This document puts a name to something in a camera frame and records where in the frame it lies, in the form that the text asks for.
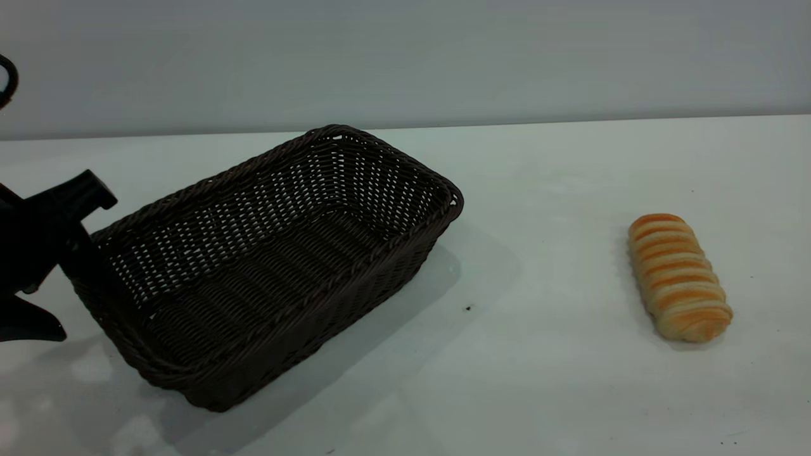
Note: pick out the black wicker basket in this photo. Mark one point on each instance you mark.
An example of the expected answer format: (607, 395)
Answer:
(272, 285)

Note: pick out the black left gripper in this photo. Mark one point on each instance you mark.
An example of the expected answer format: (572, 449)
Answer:
(28, 247)

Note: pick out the striped orange bread roll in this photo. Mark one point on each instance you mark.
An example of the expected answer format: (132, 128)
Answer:
(678, 278)

